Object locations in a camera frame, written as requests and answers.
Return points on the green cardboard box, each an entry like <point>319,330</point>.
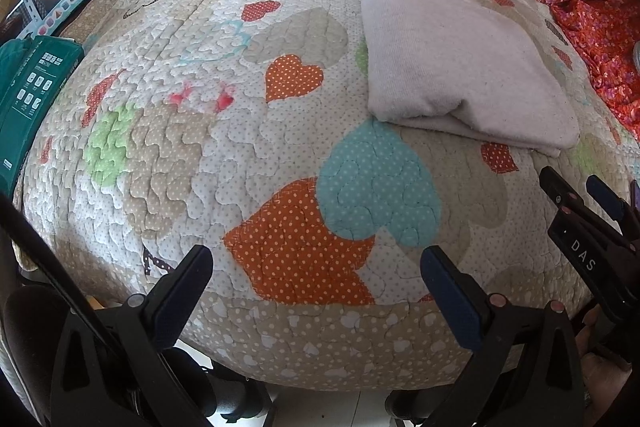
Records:
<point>33,71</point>

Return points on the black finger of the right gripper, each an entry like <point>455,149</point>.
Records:
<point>567,199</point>
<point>626,214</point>

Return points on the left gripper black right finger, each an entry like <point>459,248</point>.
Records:
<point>524,369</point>

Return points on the heart patchwork quilt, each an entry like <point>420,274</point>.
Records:
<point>243,126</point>

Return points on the colourful dotted strip box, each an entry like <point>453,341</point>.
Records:
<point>46,26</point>

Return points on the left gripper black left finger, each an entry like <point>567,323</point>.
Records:
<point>110,369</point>

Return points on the pink knitted sweater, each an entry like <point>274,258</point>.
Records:
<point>455,66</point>

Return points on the person right hand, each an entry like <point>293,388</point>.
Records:
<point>603,379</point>

